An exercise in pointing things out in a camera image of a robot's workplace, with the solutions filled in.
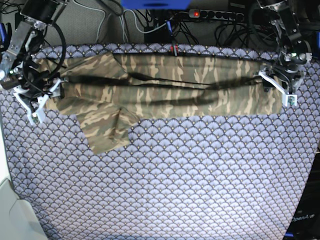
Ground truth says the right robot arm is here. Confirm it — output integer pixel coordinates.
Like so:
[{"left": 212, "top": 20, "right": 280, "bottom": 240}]
[{"left": 0, "top": 0, "right": 69, "bottom": 99}]

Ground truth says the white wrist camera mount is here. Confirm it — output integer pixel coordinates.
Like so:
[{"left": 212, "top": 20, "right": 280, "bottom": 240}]
[
  {"left": 258, "top": 70, "right": 298, "bottom": 107},
  {"left": 13, "top": 78, "right": 63, "bottom": 126}
]

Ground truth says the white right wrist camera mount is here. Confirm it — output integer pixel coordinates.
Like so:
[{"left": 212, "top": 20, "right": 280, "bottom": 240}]
[{"left": 13, "top": 78, "right": 63, "bottom": 126}]

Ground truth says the grey looped cable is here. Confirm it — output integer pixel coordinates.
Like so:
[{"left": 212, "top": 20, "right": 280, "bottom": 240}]
[{"left": 72, "top": 0, "right": 168, "bottom": 43}]

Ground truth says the red table clamp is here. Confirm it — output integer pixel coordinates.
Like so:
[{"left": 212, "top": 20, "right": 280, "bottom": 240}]
[{"left": 170, "top": 44, "right": 179, "bottom": 57}]

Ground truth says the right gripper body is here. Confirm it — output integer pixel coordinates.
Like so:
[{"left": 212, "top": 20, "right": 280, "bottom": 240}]
[{"left": 0, "top": 64, "right": 60, "bottom": 100}]

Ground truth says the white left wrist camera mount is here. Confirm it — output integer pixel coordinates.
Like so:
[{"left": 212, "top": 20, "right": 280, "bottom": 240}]
[{"left": 258, "top": 70, "right": 298, "bottom": 107}]

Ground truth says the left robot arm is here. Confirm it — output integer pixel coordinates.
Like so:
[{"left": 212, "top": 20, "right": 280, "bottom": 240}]
[{"left": 248, "top": 0, "right": 312, "bottom": 94}]

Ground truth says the blue fan-pattern tablecloth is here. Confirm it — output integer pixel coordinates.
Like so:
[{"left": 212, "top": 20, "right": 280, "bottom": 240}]
[{"left": 0, "top": 43, "right": 320, "bottom": 240}]

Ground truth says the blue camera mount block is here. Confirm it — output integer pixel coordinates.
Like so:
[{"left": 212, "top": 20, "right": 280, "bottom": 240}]
[{"left": 121, "top": 0, "right": 191, "bottom": 10}]

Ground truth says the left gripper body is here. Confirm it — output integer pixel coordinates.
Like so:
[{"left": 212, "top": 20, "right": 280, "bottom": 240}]
[{"left": 264, "top": 53, "right": 312, "bottom": 90}]

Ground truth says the camouflage T-shirt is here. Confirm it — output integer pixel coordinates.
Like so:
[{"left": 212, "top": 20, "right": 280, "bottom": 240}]
[{"left": 45, "top": 53, "right": 282, "bottom": 155}]

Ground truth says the black OpenArm box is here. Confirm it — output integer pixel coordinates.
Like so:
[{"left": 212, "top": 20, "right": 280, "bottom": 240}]
[{"left": 283, "top": 153, "right": 320, "bottom": 240}]

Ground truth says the black power adapter box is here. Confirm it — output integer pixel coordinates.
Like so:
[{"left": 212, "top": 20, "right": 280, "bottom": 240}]
[{"left": 144, "top": 26, "right": 170, "bottom": 44}]

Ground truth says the black power strip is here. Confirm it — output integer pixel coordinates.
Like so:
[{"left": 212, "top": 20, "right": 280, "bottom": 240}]
[{"left": 188, "top": 9, "right": 245, "bottom": 22}]

